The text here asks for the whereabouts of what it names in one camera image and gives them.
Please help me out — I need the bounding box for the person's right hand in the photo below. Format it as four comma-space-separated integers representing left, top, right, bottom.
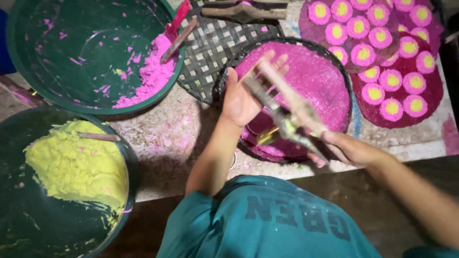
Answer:
307, 130, 381, 169

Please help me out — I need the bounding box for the green basin with pink smears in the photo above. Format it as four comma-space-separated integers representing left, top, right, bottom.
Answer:
6, 0, 186, 116

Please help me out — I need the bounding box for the pink-stained wooden stick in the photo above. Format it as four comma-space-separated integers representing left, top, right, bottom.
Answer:
159, 17, 199, 65

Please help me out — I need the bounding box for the short brown wooden stick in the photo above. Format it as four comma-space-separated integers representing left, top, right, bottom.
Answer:
77, 131, 121, 142

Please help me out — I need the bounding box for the blue cloth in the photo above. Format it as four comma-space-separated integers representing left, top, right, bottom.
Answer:
0, 9, 17, 76

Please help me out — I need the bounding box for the red plastic scraper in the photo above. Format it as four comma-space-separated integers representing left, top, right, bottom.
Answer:
164, 0, 191, 43

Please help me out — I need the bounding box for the yellow dough mass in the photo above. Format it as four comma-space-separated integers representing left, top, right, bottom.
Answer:
23, 120, 129, 215

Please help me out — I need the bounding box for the green basin with yellow smears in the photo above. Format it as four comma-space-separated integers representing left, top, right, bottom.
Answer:
0, 106, 140, 258

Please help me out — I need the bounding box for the magenta round leaf mat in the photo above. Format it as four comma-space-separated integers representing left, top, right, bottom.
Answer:
389, 0, 445, 59
350, 33, 445, 129
298, 0, 401, 74

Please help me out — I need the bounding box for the pink round sheet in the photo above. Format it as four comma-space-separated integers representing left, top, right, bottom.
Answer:
234, 42, 350, 160

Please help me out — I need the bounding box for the flat checkered woven bamboo mat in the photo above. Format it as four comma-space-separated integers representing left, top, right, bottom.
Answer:
176, 0, 284, 105

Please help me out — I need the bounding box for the pink dough mass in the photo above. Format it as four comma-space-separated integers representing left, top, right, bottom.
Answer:
112, 34, 177, 109

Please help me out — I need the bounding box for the round dark woven tray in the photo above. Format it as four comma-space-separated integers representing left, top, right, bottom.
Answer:
214, 37, 354, 164

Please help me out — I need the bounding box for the group of pink-yellow round cakes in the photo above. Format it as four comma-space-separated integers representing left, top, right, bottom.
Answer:
308, 0, 437, 123

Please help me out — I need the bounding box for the wooden cake mold press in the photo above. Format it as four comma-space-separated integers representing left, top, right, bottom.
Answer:
242, 60, 330, 165

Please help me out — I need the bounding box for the brown wooden press tool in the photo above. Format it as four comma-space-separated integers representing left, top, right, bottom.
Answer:
200, 0, 289, 24

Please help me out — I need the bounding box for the person's left hand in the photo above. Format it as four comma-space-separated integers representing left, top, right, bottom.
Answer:
220, 50, 290, 128

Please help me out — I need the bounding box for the person's teal printed shirt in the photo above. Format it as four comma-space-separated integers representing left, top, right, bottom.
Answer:
156, 174, 459, 258

